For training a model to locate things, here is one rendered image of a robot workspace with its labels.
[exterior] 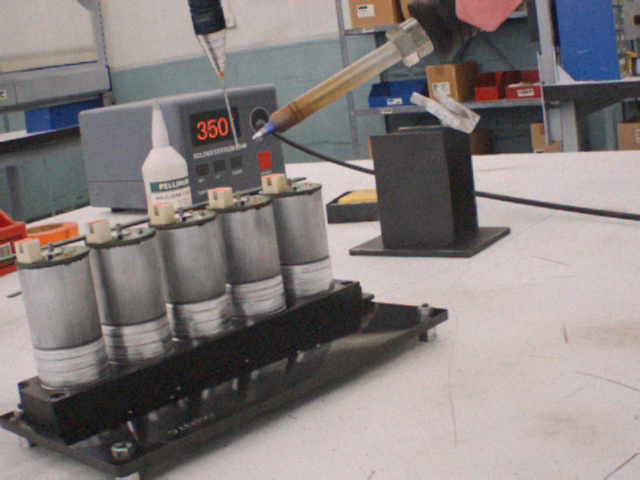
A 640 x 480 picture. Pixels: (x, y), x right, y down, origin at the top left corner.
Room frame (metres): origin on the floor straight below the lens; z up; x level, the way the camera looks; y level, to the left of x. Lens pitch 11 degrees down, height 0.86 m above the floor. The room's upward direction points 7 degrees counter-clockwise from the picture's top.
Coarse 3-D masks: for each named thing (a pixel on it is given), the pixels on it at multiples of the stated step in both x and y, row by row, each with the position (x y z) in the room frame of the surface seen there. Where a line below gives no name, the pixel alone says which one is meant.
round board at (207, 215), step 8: (184, 216) 0.31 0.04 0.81; (192, 216) 0.32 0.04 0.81; (200, 216) 0.32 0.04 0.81; (208, 216) 0.31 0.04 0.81; (216, 216) 0.32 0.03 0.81; (152, 224) 0.31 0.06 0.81; (160, 224) 0.31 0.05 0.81; (168, 224) 0.31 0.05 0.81; (176, 224) 0.31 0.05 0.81; (184, 224) 0.31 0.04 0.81; (192, 224) 0.31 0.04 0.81
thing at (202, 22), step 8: (192, 0) 0.30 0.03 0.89; (200, 0) 0.30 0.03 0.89; (208, 0) 0.30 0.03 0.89; (216, 0) 0.30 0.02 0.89; (192, 8) 0.30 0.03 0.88; (200, 8) 0.30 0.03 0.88; (208, 8) 0.30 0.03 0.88; (216, 8) 0.30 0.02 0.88; (192, 16) 0.30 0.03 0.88; (200, 16) 0.30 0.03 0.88; (208, 16) 0.30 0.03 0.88; (216, 16) 0.30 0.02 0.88; (224, 16) 0.30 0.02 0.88; (200, 24) 0.30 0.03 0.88; (208, 24) 0.30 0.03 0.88; (216, 24) 0.30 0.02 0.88; (224, 24) 0.30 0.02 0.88; (200, 32) 0.30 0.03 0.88; (208, 32) 0.30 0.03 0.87
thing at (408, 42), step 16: (400, 32) 0.33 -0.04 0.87; (416, 32) 0.33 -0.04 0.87; (384, 48) 0.33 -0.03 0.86; (400, 48) 0.33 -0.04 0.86; (416, 48) 0.33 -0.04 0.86; (432, 48) 0.33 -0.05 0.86; (352, 64) 0.33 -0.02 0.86; (368, 64) 0.33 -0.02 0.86; (384, 64) 0.33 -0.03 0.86; (336, 80) 0.33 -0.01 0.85; (352, 80) 0.33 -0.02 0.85; (304, 96) 0.33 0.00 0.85; (320, 96) 0.33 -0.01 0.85; (336, 96) 0.33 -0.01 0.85; (288, 112) 0.33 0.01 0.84; (304, 112) 0.33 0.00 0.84; (288, 128) 0.33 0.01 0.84
